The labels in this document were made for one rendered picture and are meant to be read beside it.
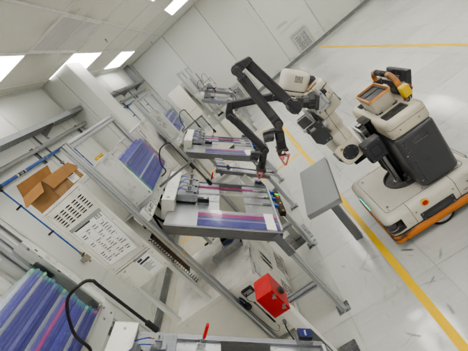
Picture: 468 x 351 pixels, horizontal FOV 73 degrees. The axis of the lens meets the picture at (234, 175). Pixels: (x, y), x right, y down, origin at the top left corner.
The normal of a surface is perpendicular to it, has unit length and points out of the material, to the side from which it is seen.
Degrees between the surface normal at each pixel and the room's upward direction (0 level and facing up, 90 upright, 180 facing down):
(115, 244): 93
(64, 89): 90
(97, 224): 88
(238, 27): 90
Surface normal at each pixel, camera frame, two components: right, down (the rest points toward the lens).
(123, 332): 0.12, -0.92
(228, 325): 0.05, 0.37
